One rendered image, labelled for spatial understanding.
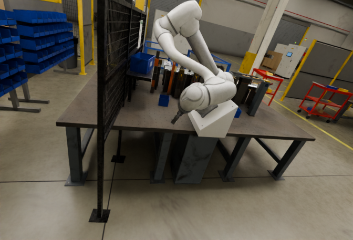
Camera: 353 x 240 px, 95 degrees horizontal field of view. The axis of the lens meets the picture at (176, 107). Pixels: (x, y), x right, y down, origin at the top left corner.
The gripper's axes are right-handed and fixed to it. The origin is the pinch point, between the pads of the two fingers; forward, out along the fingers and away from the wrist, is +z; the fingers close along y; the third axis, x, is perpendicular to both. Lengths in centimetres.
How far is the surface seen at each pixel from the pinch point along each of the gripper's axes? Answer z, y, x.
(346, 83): 345, -573, 392
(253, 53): 551, -642, 89
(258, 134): 47, -47, 74
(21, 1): 84, -10, -247
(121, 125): 27, 30, -31
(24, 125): 119, 103, -144
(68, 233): 41, 112, -10
